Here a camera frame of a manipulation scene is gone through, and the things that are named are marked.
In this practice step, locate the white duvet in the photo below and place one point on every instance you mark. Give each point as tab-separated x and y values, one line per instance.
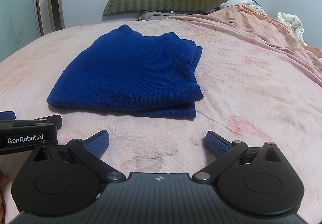
293	24

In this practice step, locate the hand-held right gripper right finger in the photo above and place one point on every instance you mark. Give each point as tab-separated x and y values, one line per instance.
217	143

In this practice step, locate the person's left hand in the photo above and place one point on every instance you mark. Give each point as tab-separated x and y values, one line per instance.
3	176

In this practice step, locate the blue beaded knit sweater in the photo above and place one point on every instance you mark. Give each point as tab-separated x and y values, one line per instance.
125	75

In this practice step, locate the orange quilt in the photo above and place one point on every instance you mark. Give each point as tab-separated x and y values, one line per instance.
251	25

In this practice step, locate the glass wardrobe door flower decals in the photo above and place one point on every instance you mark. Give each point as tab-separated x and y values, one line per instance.
17	17

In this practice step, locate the white cloth bundle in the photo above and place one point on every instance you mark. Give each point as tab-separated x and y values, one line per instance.
239	2

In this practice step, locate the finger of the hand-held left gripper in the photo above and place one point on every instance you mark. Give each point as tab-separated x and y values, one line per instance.
50	121
7	115

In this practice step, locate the pink floral bed sheet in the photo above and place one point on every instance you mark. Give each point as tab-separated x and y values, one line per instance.
239	103

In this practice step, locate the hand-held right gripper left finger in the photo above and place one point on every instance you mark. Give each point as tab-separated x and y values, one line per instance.
96	144

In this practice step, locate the gold tower fan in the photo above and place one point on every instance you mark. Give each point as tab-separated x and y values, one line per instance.
55	0

